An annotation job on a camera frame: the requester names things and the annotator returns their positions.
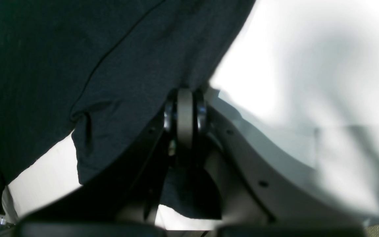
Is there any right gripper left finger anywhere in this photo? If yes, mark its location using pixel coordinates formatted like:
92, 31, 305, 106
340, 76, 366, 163
15, 89, 190, 237

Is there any black T-shirt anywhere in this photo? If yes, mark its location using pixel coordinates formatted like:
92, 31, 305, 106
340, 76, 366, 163
0, 0, 256, 219

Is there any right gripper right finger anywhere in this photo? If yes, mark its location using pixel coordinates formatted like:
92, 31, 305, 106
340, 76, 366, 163
191, 91, 366, 237

